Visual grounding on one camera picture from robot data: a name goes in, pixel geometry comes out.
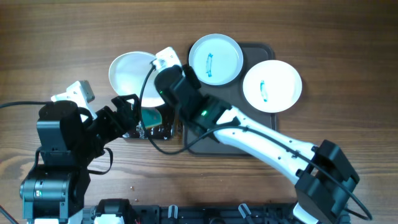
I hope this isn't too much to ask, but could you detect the teal yellow sponge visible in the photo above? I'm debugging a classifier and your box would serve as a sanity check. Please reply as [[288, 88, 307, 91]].
[[141, 108, 162, 129]]

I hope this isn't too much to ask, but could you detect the white plate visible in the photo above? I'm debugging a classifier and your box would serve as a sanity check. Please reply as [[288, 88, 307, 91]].
[[109, 51, 164, 108], [243, 60, 302, 113], [188, 34, 244, 86]]

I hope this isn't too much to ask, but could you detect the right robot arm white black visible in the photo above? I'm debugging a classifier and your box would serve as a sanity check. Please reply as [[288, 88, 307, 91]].
[[154, 65, 359, 223]]

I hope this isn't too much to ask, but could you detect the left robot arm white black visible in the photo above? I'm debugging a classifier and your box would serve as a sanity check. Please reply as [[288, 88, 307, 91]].
[[20, 94, 139, 223]]

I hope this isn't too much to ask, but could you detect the black water tray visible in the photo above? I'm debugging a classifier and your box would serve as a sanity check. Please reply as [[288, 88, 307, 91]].
[[123, 104, 176, 140]]

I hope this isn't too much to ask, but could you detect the brown serving tray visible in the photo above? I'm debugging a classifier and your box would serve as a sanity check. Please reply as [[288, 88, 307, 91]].
[[188, 42, 278, 157]]

